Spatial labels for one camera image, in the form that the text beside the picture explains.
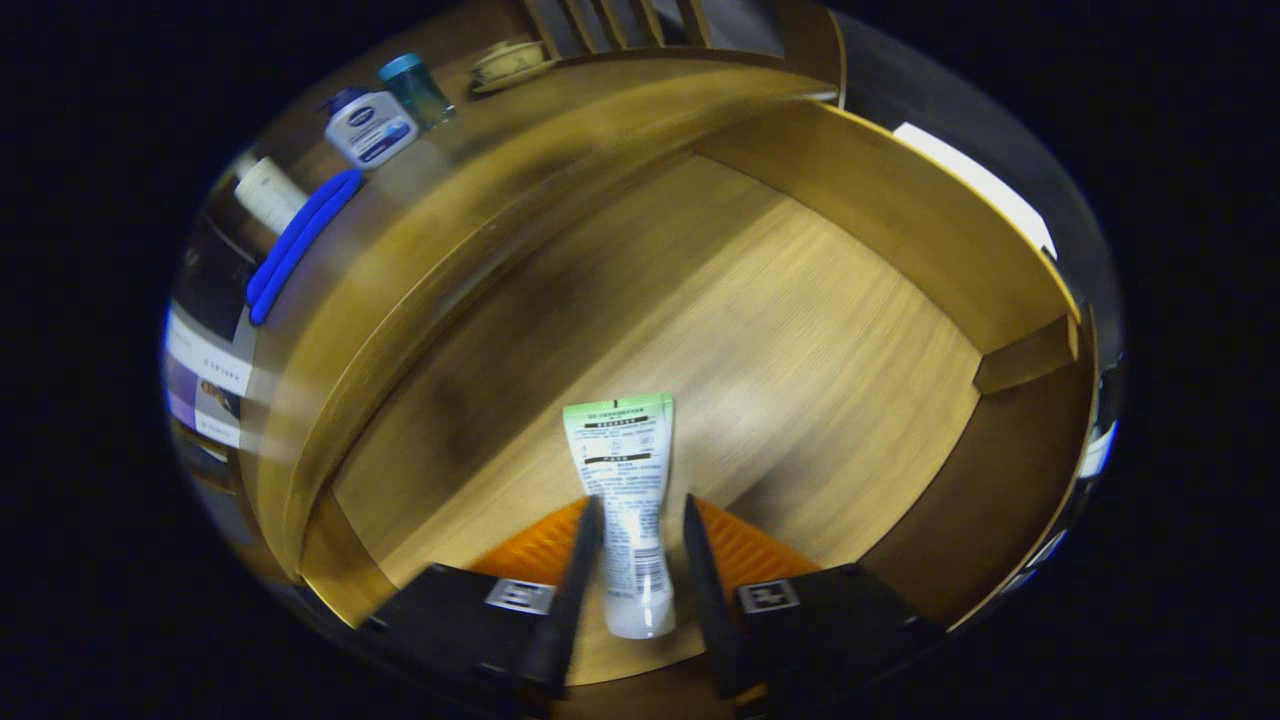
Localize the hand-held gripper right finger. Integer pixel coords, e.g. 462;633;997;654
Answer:
683;493;946;701

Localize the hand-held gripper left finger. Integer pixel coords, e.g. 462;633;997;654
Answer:
360;495;606;701

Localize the white tube with green label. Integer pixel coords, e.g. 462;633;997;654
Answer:
562;392;677;641

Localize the wooden drawer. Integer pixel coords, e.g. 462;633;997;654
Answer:
298;98;1099;691

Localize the purple book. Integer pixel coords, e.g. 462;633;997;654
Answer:
165;365;246;451

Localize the blue folded cloth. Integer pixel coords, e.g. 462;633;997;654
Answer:
246;168;366;327

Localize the white sheet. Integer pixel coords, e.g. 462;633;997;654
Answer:
893;122;1059;261

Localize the white pump bottle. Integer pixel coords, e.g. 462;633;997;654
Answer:
232;155;309;236

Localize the white bottle with blue cap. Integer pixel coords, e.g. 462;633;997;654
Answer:
320;86;421;171

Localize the beige saucer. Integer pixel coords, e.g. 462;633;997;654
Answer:
470;58;559;96

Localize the teal bottle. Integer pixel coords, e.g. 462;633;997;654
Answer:
378;52;457;131

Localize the beige lidded tea cup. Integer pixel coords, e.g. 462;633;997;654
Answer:
472;40;546;86

